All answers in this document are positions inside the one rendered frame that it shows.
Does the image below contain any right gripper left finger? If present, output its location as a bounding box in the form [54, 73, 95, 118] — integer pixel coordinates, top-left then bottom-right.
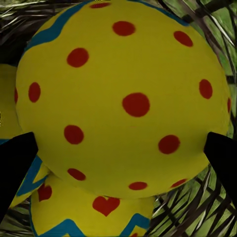
[0, 132, 38, 224]

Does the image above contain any wicker basket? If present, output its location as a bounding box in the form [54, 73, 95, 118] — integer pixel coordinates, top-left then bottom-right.
[0, 0, 237, 237]

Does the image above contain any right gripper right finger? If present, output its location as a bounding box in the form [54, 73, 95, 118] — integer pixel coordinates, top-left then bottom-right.
[204, 132, 237, 209]

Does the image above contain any easter egg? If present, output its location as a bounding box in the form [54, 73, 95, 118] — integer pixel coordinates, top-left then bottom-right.
[0, 64, 51, 209]
[29, 172, 155, 237]
[14, 0, 231, 199]

